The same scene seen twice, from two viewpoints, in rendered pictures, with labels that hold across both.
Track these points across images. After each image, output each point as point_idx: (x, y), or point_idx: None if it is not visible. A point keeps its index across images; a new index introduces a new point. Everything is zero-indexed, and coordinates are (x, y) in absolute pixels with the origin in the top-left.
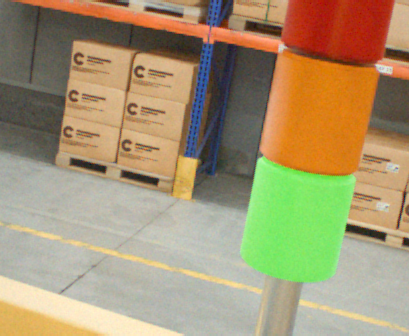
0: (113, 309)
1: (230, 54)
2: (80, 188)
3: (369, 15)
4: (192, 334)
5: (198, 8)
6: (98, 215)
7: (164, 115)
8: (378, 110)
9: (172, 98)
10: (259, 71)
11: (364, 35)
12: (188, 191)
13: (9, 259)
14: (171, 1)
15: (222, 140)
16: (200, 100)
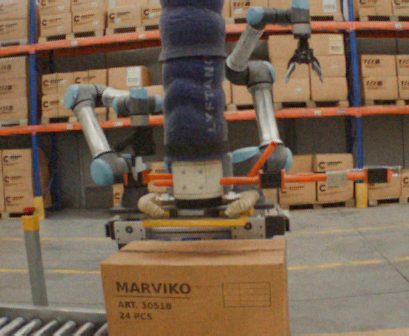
0: None
1: (53, 143)
2: None
3: None
4: (25, 254)
5: (26, 118)
6: None
7: (22, 178)
8: None
9: (24, 168)
10: (71, 149)
11: None
12: (41, 214)
13: None
14: (13, 118)
15: (62, 192)
16: (36, 165)
